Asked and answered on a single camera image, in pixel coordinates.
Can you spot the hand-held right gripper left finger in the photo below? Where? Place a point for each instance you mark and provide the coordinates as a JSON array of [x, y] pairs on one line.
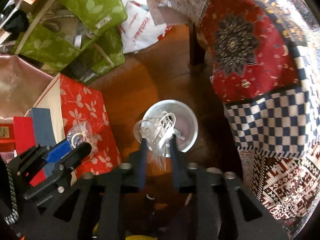
[[143, 160]]

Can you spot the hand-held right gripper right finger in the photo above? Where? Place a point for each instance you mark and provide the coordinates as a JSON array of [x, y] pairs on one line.
[[175, 160]]

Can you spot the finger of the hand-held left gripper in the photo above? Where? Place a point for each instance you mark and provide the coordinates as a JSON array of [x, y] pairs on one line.
[[75, 152], [58, 152]]

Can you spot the small clear plastic bag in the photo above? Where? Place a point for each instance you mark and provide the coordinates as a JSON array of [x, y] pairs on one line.
[[83, 136]]

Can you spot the white plastic bucket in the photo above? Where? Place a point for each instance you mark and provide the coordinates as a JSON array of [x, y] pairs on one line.
[[185, 122]]

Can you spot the blue flat box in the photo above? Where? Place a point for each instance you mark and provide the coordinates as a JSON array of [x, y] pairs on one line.
[[43, 127]]

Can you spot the red flat box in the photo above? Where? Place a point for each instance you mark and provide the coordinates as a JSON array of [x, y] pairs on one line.
[[23, 135]]

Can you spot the red leaf-print box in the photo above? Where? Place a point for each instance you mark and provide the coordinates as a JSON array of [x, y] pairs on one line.
[[87, 105]]

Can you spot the pink glossy bag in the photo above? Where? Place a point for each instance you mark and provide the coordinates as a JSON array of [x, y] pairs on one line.
[[20, 90]]

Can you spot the green leaf-print bag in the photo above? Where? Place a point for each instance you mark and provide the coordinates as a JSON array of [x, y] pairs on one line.
[[95, 2], [50, 47]]

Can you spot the patchwork printed blanket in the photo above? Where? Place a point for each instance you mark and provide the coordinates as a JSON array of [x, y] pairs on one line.
[[262, 80]]

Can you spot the white plastic bag red print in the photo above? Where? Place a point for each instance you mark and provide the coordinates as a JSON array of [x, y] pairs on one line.
[[142, 27]]

